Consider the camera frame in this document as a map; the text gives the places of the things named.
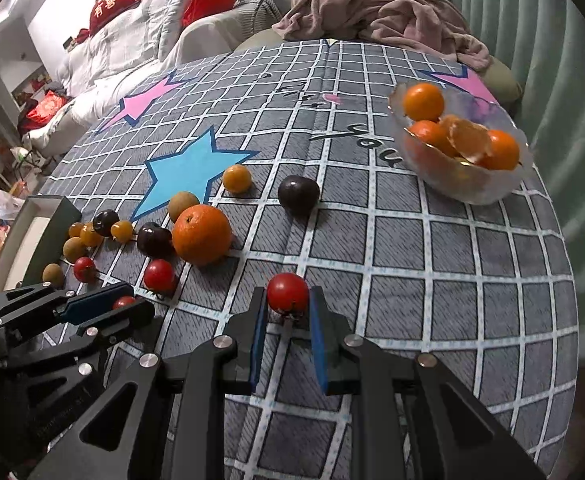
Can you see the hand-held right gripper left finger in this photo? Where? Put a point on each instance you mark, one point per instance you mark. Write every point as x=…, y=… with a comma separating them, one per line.
x=258, y=340

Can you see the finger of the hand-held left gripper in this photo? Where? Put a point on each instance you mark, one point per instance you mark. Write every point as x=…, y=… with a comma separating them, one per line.
x=97, y=301
x=122, y=314

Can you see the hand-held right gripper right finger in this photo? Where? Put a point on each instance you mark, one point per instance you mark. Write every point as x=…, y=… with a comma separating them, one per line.
x=320, y=345

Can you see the red cherry tomato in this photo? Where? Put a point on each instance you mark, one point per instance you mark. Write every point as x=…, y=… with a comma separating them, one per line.
x=288, y=293
x=84, y=269
x=124, y=302
x=159, y=276

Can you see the brown longan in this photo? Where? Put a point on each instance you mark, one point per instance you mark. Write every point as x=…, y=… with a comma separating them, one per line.
x=74, y=249
x=53, y=274

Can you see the yellow cherry tomato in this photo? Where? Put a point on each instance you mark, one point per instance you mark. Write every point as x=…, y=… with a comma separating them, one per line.
x=90, y=236
x=122, y=230
x=75, y=230

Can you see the small dark purple plum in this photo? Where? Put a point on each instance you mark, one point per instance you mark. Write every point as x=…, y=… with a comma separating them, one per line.
x=105, y=221

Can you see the dark green box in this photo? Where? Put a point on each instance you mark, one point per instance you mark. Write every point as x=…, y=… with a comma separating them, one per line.
x=47, y=232

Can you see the grey checked star blanket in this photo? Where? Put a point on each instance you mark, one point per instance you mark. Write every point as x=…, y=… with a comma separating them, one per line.
x=397, y=285

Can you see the large orange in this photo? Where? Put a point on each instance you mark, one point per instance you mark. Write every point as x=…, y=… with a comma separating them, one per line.
x=202, y=234

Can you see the green-brown kiwi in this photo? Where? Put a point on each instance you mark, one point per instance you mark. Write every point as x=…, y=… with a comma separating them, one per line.
x=181, y=205

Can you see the small yellow orange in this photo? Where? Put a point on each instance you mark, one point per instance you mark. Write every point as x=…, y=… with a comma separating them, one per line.
x=237, y=178

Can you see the red patterned cushion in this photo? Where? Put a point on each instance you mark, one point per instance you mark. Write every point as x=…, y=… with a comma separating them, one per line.
x=42, y=112

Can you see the clear glass bowl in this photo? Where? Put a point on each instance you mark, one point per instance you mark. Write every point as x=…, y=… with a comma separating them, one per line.
x=467, y=180

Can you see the mandarin orange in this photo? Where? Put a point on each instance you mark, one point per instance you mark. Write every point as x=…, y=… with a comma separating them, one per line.
x=428, y=135
x=424, y=101
x=503, y=149

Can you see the white quilt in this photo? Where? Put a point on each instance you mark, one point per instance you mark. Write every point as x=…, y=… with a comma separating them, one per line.
x=122, y=55

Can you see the plain red pillow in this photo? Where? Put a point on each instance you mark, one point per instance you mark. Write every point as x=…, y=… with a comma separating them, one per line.
x=207, y=2

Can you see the beige armchair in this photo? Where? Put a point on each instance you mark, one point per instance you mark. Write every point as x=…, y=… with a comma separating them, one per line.
x=492, y=77

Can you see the pink fleece blanket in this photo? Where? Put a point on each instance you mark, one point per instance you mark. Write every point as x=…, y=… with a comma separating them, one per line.
x=387, y=12

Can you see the pale green curtain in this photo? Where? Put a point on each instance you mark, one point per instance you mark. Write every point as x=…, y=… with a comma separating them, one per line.
x=547, y=60

